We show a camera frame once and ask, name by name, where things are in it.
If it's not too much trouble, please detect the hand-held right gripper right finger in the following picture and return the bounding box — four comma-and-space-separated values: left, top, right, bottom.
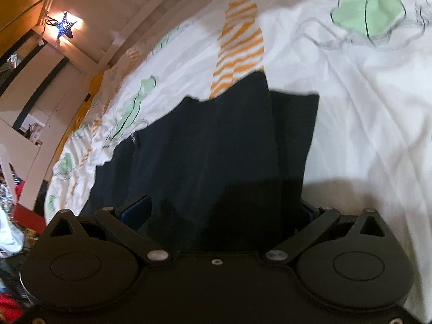
265, 201, 393, 265

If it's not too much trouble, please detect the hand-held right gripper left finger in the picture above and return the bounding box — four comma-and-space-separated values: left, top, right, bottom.
45, 193, 170, 264

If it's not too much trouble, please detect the dark navy hoodie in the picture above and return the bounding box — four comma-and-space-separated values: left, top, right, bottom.
80, 70, 320, 255

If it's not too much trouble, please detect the pile of mixed clothes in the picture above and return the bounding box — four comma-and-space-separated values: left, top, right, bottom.
0, 160, 47, 318

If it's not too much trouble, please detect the orange bed sheet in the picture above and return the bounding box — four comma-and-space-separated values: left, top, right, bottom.
53, 70, 106, 164

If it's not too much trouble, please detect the white printed duvet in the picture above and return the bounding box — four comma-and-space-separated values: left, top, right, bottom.
44, 0, 432, 315

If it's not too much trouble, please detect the white shelf with black edging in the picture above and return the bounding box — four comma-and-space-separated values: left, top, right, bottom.
0, 23, 85, 211

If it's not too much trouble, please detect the blue star lamp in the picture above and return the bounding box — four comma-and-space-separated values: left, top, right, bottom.
50, 11, 79, 40

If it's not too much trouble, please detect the white wooden bed frame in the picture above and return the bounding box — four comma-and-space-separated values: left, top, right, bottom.
44, 0, 237, 72

